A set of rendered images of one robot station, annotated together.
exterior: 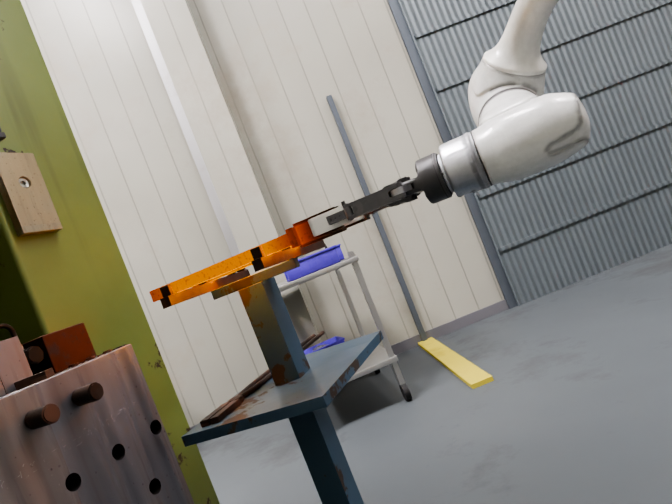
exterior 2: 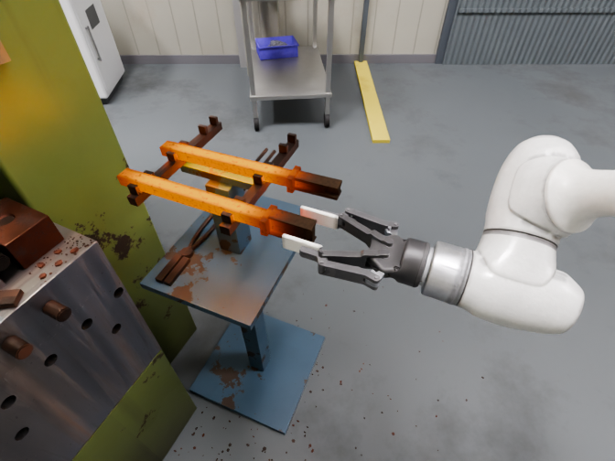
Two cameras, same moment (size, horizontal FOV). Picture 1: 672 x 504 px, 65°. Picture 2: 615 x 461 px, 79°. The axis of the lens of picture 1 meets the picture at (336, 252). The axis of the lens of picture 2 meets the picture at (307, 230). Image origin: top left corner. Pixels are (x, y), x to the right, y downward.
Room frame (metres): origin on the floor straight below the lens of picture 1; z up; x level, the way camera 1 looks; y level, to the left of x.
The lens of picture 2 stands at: (0.45, -0.03, 1.44)
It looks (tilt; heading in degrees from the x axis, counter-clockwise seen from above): 46 degrees down; 2
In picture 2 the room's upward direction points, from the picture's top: straight up
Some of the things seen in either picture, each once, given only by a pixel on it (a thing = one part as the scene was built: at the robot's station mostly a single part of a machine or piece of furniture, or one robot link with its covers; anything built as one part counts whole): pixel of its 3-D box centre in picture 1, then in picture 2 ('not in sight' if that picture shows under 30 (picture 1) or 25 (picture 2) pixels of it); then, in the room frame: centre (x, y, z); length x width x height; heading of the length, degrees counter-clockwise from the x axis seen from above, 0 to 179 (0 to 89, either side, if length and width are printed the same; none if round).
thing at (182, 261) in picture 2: (276, 367); (226, 204); (1.24, 0.23, 0.73); 0.60 x 0.04 x 0.01; 161
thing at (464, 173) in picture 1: (462, 166); (443, 272); (0.82, -0.23, 0.98); 0.09 x 0.06 x 0.09; 159
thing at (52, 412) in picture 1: (42, 416); (16, 347); (0.72, 0.46, 0.87); 0.04 x 0.03 x 0.03; 67
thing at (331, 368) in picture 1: (295, 381); (236, 246); (1.10, 0.18, 0.71); 0.40 x 0.30 x 0.02; 160
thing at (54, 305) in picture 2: (87, 394); (57, 311); (0.79, 0.43, 0.87); 0.04 x 0.03 x 0.03; 67
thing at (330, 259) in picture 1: (325, 326); (285, 32); (3.37, 0.24, 0.50); 1.07 x 0.64 x 1.01; 3
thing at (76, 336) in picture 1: (48, 355); (15, 231); (0.91, 0.53, 0.95); 0.12 x 0.09 x 0.07; 67
